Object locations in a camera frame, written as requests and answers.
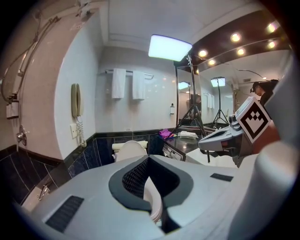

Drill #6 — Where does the chrome shower slide bar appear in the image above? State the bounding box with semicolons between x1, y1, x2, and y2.
17;14;42;78

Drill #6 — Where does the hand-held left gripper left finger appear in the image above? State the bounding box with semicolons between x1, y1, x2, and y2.
31;154;165;240

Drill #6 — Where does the framed wall mirror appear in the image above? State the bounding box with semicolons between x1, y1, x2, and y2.
175;50;290;132

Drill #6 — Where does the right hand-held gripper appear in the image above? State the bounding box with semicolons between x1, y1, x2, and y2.
198;96;273;168

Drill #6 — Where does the group of ceiling spotlights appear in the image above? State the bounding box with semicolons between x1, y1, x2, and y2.
196;20;282;68

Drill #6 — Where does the chrome towel rack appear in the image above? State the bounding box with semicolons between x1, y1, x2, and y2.
98;68;155;80

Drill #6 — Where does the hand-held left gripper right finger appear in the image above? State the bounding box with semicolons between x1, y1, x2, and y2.
148;154;256;240

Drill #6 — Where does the bright light panel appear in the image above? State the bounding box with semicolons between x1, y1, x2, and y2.
148;34;193;63

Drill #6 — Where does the coiled telephone cord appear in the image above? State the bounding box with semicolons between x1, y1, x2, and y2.
76;116;87;148

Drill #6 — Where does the beige wall telephone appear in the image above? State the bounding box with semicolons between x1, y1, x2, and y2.
71;83;84;119

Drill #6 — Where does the chrome shower valve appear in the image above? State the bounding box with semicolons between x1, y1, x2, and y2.
15;125;30;146

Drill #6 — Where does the white hanging towel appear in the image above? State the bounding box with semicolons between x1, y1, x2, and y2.
111;68;127;99
132;70;146;101

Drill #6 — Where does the folded white towel on counter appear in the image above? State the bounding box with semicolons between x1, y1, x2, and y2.
177;130;197;140

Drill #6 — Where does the white bathtub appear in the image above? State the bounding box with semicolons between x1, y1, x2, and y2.
20;178;71;213

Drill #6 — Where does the chrome bathtub spout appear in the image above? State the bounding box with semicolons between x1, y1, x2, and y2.
37;184;51;201

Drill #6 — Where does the chrome shower hose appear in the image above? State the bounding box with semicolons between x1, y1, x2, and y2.
1;16;59;101

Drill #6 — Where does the white toilet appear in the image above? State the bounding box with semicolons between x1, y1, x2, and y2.
111;146;164;223

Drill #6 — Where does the person's right forearm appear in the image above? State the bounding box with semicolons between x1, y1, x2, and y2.
252;126;282;155

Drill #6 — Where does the white shower head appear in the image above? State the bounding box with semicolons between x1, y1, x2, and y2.
75;0;93;16

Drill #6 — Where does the purple cloth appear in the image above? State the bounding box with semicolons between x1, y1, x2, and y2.
158;128;175;139

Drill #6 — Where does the black tripod light stand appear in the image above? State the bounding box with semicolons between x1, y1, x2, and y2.
174;55;211;164

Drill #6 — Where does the chrome toilet paper holder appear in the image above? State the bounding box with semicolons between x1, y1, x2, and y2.
163;144;186;162

